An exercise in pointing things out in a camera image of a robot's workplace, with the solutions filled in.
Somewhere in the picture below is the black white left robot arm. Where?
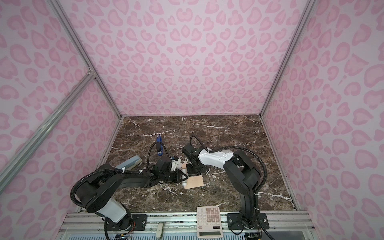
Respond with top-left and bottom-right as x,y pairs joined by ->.
70,157 -> 189,231

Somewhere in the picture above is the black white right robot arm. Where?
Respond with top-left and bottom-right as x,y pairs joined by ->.
182,144 -> 262,229

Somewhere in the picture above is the grey blue rectangular box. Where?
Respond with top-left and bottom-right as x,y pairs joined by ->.
116,155 -> 142,170

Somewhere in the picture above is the pink white calculator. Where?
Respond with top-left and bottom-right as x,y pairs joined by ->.
197,206 -> 224,239

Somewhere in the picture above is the white glue stick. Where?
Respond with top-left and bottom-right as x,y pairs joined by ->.
181,169 -> 189,178

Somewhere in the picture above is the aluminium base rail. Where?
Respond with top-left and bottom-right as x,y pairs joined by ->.
56,211 -> 319,240

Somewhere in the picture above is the peach pink envelope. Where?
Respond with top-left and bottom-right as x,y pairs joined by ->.
183,176 -> 204,190

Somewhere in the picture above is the diagonal aluminium frame bar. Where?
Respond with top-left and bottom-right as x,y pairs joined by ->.
1,71 -> 94,193

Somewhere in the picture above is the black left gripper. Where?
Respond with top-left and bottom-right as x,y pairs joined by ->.
160,169 -> 190,183

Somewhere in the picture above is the white clip on rail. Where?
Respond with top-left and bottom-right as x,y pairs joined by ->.
156,222 -> 164,240

